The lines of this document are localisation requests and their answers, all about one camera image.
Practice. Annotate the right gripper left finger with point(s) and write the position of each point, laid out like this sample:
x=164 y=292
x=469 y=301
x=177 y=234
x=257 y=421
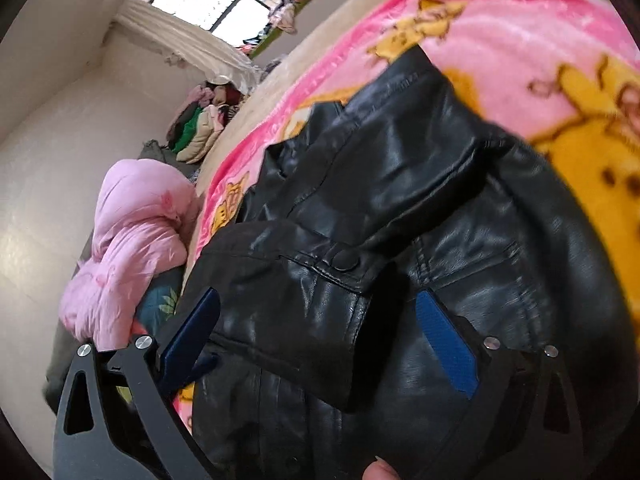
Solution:
x=116 y=418

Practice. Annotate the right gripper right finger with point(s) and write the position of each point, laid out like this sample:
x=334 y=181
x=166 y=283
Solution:
x=522 y=421

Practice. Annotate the black leather jacket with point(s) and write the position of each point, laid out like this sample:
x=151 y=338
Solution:
x=322 y=363

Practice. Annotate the pile of folded clothes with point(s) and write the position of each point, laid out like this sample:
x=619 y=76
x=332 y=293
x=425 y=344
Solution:
x=201 y=119

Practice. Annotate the person's right hand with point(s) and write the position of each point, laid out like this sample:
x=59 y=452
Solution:
x=379 y=469

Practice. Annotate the teal floral pillow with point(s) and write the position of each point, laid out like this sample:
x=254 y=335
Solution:
x=159 y=302

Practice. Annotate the pink quilted comforter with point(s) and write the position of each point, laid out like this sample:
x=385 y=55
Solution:
x=143 y=222

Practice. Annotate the pink cartoon fleece blanket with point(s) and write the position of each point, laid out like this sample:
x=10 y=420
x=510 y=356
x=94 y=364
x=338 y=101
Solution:
x=561 y=75

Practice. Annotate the cream window curtain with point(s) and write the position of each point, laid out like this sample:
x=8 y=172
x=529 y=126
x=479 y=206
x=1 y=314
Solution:
x=212 y=56

